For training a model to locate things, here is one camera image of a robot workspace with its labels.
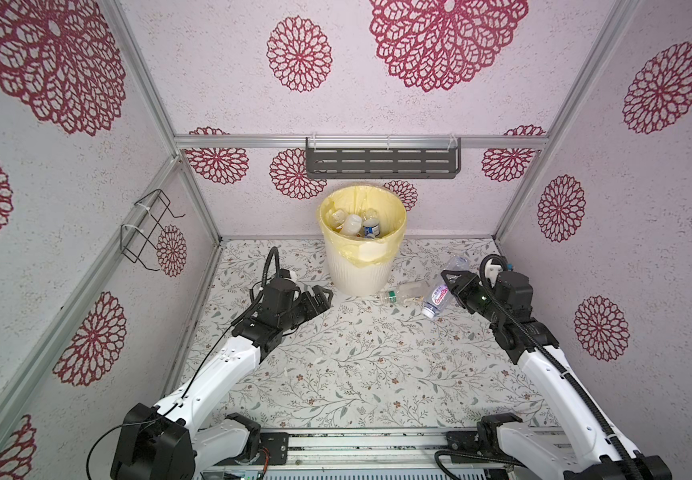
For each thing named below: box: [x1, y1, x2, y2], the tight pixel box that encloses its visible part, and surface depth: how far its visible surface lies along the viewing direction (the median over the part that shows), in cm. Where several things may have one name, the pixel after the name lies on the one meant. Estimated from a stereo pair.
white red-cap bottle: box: [342, 214, 363, 235], surface depth 93 cm
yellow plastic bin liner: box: [318, 185, 407, 268], surface depth 89 cm
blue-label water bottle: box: [330, 209, 346, 229], surface depth 98 cm
